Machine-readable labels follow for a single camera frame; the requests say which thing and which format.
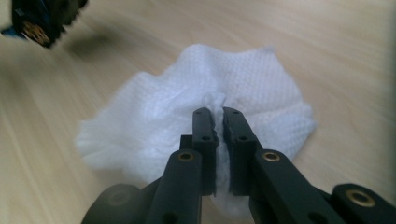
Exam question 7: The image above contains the blue toy car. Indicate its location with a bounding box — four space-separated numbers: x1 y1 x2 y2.
0 0 90 49

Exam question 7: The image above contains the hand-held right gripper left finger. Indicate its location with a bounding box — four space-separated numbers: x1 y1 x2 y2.
180 106 219 196

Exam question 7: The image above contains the white wet wipe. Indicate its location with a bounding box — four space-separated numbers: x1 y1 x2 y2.
74 43 318 218

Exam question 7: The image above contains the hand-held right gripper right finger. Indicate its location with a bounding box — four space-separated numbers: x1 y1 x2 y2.
222 106 263 196

